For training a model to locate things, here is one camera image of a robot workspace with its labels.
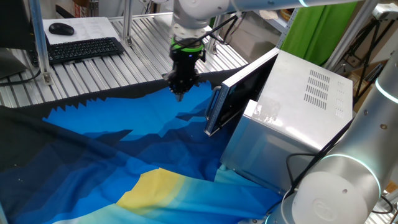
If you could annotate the green fabric backdrop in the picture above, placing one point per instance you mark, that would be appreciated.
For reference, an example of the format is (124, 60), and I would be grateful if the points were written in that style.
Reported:
(314, 34)

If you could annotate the aluminium frame post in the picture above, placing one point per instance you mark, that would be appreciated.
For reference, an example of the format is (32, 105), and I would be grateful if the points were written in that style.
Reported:
(214, 34)
(38, 37)
(127, 21)

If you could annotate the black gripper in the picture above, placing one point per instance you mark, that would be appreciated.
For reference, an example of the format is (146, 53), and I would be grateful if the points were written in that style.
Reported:
(185, 67)

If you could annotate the horizontal aluminium rail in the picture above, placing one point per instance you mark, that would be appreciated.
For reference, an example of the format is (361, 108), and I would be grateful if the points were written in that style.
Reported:
(146, 15)

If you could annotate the brown cardboard box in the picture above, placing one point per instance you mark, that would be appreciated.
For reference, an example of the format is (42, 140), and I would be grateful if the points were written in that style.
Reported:
(354, 84)

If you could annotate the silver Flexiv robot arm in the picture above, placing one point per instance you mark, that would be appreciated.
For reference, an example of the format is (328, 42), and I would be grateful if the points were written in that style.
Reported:
(342, 174)

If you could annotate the black computer monitor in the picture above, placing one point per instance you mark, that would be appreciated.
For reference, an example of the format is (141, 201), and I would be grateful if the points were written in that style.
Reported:
(12, 28)

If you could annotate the slanted aluminium profile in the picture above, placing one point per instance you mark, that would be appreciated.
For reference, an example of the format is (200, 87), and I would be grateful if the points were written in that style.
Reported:
(348, 34)

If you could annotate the black tripod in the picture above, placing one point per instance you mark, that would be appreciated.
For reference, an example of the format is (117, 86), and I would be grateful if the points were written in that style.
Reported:
(367, 62)

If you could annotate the blue mountain print cloth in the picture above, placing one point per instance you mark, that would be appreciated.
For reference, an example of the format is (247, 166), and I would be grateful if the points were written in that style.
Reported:
(109, 149)

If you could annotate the black glass microwave door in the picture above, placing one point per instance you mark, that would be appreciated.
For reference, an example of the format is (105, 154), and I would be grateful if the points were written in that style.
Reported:
(242, 93)

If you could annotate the black computer mouse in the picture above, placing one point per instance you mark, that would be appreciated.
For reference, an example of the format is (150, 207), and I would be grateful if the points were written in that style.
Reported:
(61, 29)

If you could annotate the white paper sheet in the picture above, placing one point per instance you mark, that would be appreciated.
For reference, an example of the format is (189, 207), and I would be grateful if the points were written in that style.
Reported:
(93, 28)

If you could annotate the grey metal shelf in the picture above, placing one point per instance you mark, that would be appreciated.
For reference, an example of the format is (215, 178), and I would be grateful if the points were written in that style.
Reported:
(276, 21)

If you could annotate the silver Galanz microwave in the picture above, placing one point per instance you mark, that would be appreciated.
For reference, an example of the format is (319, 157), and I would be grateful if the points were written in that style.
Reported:
(295, 109)

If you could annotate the flat metal base plate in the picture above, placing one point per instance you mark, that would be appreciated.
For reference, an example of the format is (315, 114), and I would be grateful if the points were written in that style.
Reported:
(163, 21)

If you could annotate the black computer keyboard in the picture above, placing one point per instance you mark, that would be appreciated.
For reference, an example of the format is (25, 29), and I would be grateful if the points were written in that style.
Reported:
(77, 49)

